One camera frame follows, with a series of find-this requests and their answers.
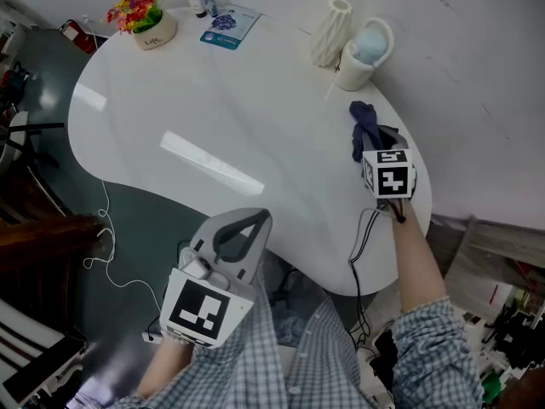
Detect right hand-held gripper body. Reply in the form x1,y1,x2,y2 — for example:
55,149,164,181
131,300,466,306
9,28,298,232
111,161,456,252
361,128,418,200

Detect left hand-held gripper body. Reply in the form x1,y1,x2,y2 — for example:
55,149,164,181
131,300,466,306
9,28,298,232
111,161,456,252
158,207,274,350

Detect dark blue cloth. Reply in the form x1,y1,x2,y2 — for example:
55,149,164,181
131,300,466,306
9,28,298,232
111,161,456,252
348,100,383,164

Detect person's right forearm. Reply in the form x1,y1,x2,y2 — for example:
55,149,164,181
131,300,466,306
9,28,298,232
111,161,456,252
390,197,450,314

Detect person's left forearm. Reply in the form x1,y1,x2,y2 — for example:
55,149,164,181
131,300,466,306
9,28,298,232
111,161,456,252
135,334,198,400

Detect white tabletop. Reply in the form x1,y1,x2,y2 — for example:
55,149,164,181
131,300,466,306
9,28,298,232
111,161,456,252
66,5,433,297

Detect blue jeans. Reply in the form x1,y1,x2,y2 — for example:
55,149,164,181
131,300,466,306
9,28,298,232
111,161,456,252
266,251,331,349

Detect light blue round puff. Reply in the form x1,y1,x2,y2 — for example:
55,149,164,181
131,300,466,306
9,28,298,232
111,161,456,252
353,27,390,65

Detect white ribbed vase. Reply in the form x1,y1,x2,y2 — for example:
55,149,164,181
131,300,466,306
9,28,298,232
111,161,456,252
310,0,354,69

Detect grey board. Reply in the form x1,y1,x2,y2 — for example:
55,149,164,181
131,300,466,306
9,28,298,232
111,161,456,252
441,214,545,298

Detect checked shirt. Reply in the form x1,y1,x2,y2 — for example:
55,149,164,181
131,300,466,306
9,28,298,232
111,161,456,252
76,266,485,409

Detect brown wooden furniture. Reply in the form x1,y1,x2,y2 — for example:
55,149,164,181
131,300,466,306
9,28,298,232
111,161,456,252
0,172,106,330

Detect white and black shelf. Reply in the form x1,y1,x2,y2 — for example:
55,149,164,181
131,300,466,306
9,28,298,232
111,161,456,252
0,297,87,405

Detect blue flat sachet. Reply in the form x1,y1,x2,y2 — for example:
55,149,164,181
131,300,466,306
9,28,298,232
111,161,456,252
199,5,262,52

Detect flower pot with colourful flowers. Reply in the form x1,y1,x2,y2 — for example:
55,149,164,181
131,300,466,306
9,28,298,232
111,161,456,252
105,0,179,52

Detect white cosmetic tube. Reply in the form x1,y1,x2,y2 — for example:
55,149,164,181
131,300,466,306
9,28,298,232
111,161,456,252
181,0,209,19

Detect green container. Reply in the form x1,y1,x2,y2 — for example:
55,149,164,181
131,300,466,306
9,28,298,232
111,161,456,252
479,370,504,405

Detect red fire extinguisher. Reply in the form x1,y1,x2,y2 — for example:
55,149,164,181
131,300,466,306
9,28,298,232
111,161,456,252
58,18,99,55

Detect white basket with handle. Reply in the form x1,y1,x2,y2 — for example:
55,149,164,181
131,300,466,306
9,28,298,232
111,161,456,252
334,16,395,93

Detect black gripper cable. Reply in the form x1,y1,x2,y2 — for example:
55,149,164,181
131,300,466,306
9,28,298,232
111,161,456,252
347,204,402,351

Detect white cable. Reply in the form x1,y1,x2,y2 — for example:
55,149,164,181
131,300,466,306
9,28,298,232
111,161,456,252
82,179,164,311

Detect white chair with black frame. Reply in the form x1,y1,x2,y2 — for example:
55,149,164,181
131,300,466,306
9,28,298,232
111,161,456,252
0,109,60,170

